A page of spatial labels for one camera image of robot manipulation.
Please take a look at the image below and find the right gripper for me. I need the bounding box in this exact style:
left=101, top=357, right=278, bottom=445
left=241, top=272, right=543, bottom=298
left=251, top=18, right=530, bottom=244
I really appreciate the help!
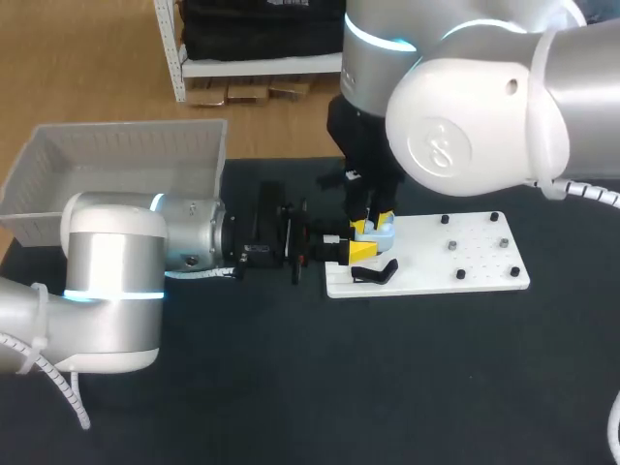
left=317, top=95, right=407, bottom=235

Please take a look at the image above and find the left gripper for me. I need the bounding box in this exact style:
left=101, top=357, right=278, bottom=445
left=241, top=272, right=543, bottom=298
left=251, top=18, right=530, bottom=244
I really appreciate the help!
left=223, top=180, right=380, bottom=286

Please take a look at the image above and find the pale blue earbud case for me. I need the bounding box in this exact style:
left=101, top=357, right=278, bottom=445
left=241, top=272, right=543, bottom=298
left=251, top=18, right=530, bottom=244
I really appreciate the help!
left=353, top=215, right=397, bottom=254

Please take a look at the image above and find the white plate with black stands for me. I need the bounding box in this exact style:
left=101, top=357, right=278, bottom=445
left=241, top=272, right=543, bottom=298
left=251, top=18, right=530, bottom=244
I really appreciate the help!
left=323, top=210, right=532, bottom=299

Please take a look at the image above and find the brown cardboard box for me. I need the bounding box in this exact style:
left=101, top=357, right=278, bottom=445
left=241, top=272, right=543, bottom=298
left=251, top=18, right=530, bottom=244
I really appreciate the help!
left=226, top=82, right=270, bottom=106
left=185, top=85, right=227, bottom=109
left=268, top=79, right=312, bottom=101

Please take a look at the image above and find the white metal shelf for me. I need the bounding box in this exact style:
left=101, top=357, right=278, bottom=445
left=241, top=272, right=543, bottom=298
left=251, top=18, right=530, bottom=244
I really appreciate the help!
left=153, top=0, right=346, bottom=104

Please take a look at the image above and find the black folded cloth stack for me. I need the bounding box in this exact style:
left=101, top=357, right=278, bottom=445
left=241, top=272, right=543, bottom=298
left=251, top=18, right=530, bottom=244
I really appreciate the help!
left=175, top=0, right=348, bottom=63

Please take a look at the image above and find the grey slotted basket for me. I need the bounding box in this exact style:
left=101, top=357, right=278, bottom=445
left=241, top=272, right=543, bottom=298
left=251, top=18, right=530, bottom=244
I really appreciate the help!
left=0, top=118, right=229, bottom=248

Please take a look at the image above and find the white cable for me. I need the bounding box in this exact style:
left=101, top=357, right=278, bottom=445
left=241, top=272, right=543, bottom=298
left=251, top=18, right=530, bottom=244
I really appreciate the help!
left=541, top=176, right=620, bottom=465
left=0, top=264, right=239, bottom=431

